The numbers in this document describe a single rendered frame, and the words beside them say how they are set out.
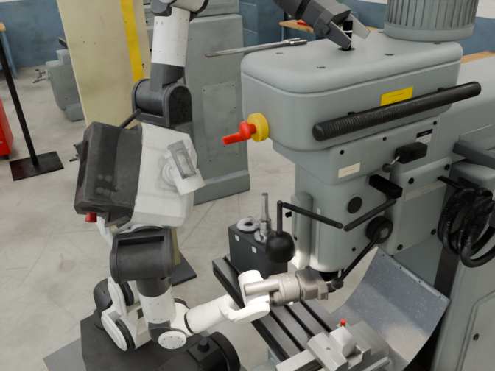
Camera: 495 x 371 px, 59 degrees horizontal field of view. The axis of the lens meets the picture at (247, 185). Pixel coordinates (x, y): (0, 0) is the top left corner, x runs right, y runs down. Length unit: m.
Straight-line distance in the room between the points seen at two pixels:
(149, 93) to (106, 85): 1.39
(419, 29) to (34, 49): 9.18
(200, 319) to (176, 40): 0.76
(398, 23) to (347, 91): 0.30
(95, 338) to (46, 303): 1.21
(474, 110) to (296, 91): 0.57
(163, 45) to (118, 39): 1.38
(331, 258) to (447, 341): 0.68
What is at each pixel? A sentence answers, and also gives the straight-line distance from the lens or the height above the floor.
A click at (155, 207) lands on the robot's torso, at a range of 1.13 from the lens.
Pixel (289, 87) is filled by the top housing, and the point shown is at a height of 1.87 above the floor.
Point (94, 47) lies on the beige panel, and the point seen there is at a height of 1.63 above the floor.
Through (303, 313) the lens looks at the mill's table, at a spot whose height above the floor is 0.93.
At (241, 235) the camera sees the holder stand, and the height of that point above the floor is 1.11.
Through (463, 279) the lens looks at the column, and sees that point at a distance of 1.53.
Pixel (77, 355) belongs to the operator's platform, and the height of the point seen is 0.40.
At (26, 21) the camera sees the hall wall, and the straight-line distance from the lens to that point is 9.85.
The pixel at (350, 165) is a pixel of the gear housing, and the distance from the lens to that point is 0.97.
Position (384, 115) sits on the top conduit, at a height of 1.80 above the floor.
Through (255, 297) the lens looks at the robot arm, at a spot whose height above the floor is 1.25.
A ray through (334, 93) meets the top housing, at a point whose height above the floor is 1.85.
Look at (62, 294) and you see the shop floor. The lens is 3.38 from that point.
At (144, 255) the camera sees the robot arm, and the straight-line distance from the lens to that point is 1.11.
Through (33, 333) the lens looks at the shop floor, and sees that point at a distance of 3.19.
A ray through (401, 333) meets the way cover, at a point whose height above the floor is 0.92.
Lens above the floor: 2.12
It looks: 30 degrees down
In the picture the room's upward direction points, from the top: 3 degrees counter-clockwise
